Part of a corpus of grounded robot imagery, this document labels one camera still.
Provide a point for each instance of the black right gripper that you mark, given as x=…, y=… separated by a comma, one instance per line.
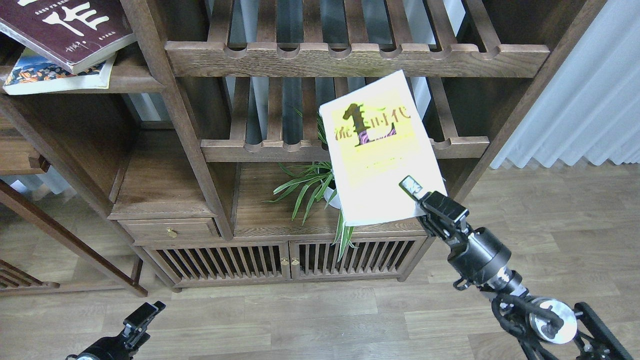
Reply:
x=478, y=256

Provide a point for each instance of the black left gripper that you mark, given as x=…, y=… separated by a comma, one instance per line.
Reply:
x=125, y=345

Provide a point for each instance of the yellow green cover book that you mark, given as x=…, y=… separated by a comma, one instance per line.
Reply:
x=375, y=139

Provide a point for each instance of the colourful 300 paperback book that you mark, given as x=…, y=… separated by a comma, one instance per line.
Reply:
x=34, y=74

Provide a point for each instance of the maroon cover thick book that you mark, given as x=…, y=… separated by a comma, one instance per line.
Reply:
x=74, y=34

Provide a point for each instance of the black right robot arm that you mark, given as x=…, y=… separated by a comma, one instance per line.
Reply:
x=538, y=320

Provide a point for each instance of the left slatted cabinet door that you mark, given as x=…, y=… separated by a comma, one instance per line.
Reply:
x=208, y=265

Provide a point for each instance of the white plant pot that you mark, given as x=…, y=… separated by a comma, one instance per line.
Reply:
x=332, y=200

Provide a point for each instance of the small wooden drawer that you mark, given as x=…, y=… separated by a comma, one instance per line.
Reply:
x=171, y=231

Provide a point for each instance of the green spider plant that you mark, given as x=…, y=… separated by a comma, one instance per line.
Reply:
x=315, y=179

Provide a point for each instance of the dark wooden bookshelf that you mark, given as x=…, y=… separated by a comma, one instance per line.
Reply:
x=215, y=94

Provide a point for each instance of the white pleated curtain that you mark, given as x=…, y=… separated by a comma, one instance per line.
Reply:
x=590, y=111

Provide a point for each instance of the wooden furniture frame left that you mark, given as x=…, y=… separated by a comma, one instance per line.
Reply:
x=19, y=157

